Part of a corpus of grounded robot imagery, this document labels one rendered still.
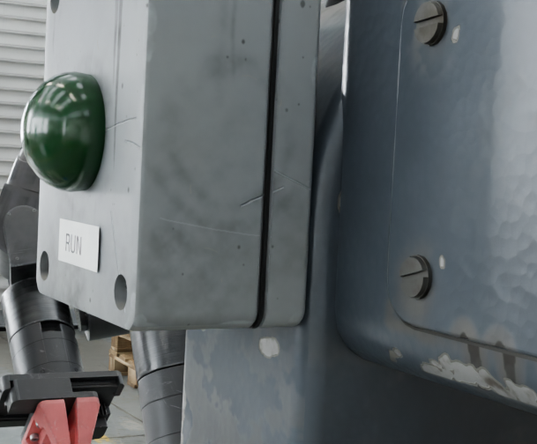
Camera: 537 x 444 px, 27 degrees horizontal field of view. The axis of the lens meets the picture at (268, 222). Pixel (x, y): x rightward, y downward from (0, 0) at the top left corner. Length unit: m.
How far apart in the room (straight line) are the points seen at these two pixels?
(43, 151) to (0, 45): 7.74
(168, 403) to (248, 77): 0.46
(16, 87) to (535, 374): 7.85
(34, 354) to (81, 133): 0.68
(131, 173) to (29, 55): 7.83
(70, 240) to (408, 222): 0.09
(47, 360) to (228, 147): 0.69
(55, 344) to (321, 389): 0.68
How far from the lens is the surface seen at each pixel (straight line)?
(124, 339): 6.52
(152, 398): 0.71
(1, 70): 8.01
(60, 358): 0.94
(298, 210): 0.26
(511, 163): 0.22
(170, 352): 0.71
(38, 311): 0.96
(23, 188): 1.01
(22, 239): 0.98
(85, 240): 0.28
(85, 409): 0.91
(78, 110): 0.27
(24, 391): 0.90
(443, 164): 0.23
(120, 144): 0.26
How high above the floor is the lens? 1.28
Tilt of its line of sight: 3 degrees down
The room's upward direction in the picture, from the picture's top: 3 degrees clockwise
